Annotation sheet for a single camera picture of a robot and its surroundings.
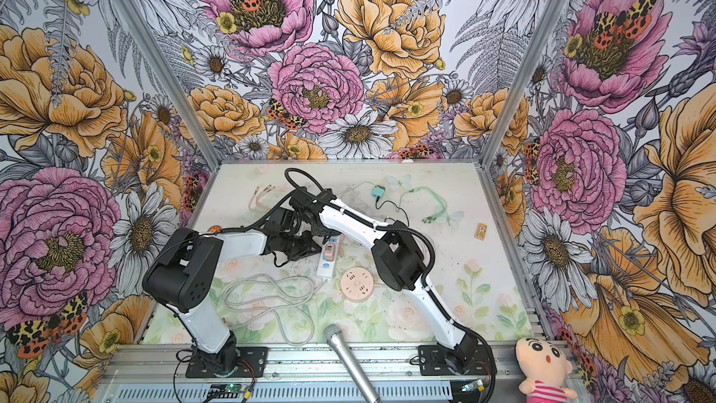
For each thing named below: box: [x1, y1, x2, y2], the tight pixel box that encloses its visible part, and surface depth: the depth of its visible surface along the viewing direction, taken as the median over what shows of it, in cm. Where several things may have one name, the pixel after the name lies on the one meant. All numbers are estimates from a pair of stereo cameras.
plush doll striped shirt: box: [514, 336, 579, 403], surface depth 69 cm
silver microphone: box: [323, 323, 381, 403], surface depth 74 cm
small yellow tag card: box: [473, 222, 488, 242], surface depth 101 cm
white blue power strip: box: [316, 236, 341, 279], surface depth 91 cm
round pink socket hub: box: [340, 266, 374, 304], surface depth 87 cm
